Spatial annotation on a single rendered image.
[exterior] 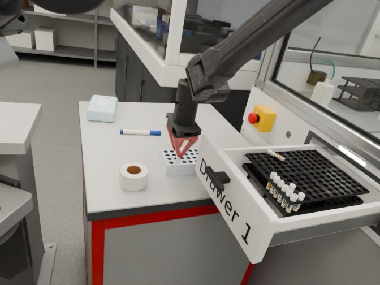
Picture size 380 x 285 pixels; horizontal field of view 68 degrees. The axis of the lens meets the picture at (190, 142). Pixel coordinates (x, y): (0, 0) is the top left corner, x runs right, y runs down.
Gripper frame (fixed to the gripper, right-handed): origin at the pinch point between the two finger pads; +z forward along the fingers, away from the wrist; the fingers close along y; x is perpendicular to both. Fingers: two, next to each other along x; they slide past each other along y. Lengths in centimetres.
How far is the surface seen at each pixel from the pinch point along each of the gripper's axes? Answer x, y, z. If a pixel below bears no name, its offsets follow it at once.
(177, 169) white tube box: 0.1, -1.6, 4.9
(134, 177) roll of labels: 12.9, -6.0, 3.1
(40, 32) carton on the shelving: 62, 362, 50
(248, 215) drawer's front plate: -2.4, -30.8, -6.0
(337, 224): -22.2, -34.2, -3.4
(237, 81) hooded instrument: -51, 59, 0
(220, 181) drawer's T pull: 0.1, -23.3, -8.2
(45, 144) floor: 47, 144, 85
